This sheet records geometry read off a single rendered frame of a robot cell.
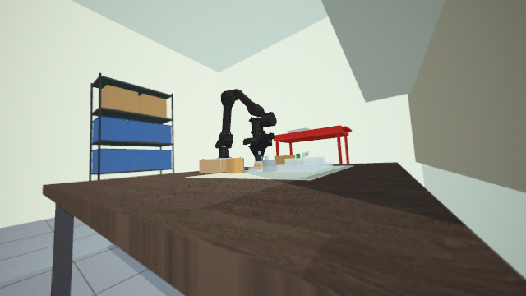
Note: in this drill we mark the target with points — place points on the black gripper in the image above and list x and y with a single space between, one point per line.
253 141

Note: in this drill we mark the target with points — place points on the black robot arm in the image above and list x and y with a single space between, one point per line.
262 119

